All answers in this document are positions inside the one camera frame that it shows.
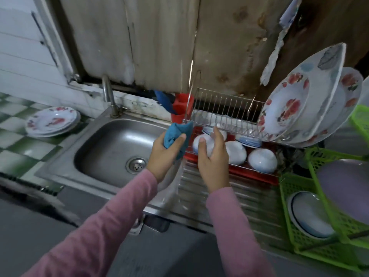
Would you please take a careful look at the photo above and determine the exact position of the person's left hand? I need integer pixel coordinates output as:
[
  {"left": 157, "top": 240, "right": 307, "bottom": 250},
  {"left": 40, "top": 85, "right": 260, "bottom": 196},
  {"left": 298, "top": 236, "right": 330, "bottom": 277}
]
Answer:
[{"left": 146, "top": 131, "right": 188, "bottom": 184}]

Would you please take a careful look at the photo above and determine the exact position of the red plastic cutlery cup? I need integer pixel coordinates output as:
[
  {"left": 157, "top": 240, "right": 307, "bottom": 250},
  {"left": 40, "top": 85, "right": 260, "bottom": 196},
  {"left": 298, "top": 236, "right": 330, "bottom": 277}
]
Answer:
[{"left": 171, "top": 92, "right": 197, "bottom": 125}]

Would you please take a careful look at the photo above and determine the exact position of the wire dish rack red tray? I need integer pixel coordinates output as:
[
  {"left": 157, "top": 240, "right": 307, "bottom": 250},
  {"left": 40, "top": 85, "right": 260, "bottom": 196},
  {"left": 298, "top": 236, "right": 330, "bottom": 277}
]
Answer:
[{"left": 183, "top": 127, "right": 282, "bottom": 186}]

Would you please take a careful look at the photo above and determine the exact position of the purple plastic bowl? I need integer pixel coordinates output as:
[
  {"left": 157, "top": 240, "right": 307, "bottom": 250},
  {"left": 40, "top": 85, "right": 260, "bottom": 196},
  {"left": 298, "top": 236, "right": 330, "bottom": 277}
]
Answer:
[{"left": 317, "top": 159, "right": 369, "bottom": 225}]

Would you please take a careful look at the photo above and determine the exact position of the person's left forearm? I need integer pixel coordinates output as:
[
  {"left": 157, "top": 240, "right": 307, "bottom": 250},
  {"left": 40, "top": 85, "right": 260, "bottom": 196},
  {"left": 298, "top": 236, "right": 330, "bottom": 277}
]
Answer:
[{"left": 23, "top": 169, "right": 159, "bottom": 277}]

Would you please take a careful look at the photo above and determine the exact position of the blue rice paddle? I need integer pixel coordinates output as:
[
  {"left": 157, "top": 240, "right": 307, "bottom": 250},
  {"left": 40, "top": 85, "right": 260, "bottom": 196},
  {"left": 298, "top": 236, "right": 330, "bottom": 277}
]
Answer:
[{"left": 153, "top": 89, "right": 178, "bottom": 115}]

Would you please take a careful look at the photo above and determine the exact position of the metal wire dish rack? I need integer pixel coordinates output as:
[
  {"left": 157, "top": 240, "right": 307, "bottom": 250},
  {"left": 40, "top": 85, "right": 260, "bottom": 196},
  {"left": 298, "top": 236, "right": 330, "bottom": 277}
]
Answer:
[{"left": 183, "top": 69, "right": 306, "bottom": 185}]

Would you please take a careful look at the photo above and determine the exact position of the stainless steel sink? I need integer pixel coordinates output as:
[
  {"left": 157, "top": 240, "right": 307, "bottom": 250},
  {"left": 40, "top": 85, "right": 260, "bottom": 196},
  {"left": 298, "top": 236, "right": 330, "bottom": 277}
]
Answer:
[{"left": 35, "top": 107, "right": 301, "bottom": 252}]

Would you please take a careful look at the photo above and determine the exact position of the person's right hand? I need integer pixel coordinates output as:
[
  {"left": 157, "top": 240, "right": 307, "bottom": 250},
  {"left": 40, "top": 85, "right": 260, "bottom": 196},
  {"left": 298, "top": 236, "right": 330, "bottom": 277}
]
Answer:
[{"left": 197, "top": 126, "right": 230, "bottom": 194}]

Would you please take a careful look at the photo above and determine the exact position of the floral plate stack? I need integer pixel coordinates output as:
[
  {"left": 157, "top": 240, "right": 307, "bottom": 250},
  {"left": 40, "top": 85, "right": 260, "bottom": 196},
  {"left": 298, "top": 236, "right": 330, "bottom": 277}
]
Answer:
[{"left": 277, "top": 42, "right": 348, "bottom": 145}]

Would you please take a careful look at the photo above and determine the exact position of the white hanging cloth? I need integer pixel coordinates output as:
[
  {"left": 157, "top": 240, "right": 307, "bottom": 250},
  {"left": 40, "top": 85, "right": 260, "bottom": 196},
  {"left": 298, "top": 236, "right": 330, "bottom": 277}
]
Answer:
[{"left": 259, "top": 0, "right": 303, "bottom": 87}]

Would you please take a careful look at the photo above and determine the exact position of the person's right forearm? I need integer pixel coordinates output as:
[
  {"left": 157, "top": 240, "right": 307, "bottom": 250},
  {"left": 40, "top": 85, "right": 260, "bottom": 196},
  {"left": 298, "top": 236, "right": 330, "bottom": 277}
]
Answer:
[{"left": 205, "top": 186, "right": 274, "bottom": 277}]

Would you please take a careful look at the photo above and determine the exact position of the stack of floral plates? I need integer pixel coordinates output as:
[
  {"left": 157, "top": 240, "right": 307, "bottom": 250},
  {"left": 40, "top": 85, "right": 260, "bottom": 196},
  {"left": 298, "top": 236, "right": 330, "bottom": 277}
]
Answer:
[{"left": 297, "top": 66, "right": 365, "bottom": 149}]

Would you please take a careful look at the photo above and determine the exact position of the green checkered tile countertop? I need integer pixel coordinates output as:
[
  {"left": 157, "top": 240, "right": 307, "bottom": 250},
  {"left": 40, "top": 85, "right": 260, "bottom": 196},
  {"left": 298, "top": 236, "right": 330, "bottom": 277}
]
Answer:
[{"left": 0, "top": 92, "right": 93, "bottom": 197}]

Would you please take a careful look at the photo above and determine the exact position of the blue cleaning cloth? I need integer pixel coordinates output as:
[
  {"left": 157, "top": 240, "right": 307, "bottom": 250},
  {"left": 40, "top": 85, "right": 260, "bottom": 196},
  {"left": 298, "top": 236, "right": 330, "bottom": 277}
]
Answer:
[{"left": 163, "top": 120, "right": 195, "bottom": 160}]

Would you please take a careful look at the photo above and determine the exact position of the green plastic shelf rack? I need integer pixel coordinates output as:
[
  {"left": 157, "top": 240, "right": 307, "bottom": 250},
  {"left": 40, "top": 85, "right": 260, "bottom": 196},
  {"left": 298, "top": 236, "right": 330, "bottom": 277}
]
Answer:
[{"left": 278, "top": 103, "right": 369, "bottom": 274}]

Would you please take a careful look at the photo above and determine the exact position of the weathered wooden board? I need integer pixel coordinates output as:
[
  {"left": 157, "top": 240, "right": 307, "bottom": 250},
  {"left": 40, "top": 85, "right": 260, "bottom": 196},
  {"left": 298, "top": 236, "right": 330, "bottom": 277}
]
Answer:
[{"left": 49, "top": 0, "right": 369, "bottom": 102}]

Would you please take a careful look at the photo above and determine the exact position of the chrome faucet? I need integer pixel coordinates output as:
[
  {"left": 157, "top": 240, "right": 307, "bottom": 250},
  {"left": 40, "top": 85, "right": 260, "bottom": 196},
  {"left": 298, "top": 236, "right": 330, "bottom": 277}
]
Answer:
[{"left": 101, "top": 75, "right": 123, "bottom": 118}]

